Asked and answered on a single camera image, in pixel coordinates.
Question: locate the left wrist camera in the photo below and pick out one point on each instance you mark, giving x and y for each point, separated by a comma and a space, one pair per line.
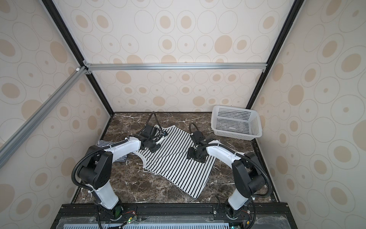
161, 138

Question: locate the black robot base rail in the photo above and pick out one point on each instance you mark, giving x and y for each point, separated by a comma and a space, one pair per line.
176, 216

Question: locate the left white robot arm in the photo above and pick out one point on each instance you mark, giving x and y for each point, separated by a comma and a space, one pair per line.
93, 171

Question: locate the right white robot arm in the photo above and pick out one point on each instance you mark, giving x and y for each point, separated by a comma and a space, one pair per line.
250, 179

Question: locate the back aluminium frame rail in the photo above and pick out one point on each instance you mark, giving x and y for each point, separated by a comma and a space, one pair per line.
176, 66

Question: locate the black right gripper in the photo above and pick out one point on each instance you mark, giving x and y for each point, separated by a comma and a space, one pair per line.
196, 154

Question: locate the white plastic laundry basket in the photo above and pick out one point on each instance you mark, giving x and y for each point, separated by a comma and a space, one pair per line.
236, 122

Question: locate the left aluminium frame rail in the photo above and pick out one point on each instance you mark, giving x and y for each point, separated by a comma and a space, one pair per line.
18, 138

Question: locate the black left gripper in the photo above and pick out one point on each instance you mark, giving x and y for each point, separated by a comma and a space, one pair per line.
155, 149

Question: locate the aluminium frame rail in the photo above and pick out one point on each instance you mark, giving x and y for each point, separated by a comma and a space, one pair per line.
18, 138
176, 66

